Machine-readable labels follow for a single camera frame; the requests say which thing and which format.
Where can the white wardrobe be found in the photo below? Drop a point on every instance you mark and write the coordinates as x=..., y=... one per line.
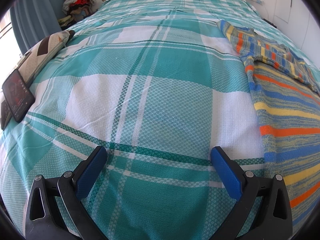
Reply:
x=294, y=19

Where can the chevron patterned pillow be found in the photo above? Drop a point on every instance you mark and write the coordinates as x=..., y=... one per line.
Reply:
x=33, y=62

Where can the teal plaid bedspread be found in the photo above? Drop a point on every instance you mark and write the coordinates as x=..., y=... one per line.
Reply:
x=157, y=84

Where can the pile of clothes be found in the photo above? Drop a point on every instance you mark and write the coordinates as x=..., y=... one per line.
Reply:
x=75, y=10

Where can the striped knit sweater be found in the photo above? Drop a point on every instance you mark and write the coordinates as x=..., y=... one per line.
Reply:
x=285, y=95

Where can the blue curtain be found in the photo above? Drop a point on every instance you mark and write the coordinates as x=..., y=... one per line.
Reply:
x=33, y=20

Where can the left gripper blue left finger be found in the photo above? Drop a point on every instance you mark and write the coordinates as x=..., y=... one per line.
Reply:
x=43, y=219

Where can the black smartphone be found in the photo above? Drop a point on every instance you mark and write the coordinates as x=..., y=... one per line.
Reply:
x=17, y=95

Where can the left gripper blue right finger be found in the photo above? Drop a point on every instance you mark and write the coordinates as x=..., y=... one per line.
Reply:
x=273, y=219

